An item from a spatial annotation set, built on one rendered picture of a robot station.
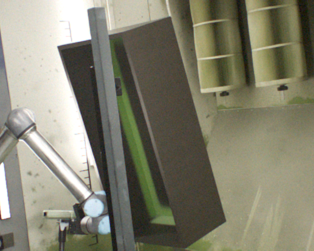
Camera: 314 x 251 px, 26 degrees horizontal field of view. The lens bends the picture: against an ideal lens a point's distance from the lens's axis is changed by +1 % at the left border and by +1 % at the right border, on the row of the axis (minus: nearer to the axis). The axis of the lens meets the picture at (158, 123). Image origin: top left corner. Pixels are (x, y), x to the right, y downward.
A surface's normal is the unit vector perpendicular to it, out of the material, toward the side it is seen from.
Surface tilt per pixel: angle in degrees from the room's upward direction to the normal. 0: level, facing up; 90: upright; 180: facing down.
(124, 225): 90
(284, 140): 57
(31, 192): 90
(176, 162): 90
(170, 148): 90
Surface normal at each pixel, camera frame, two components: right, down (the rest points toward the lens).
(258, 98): -0.80, 0.13
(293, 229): -0.74, -0.43
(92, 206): 0.04, 0.11
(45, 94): 0.59, -0.03
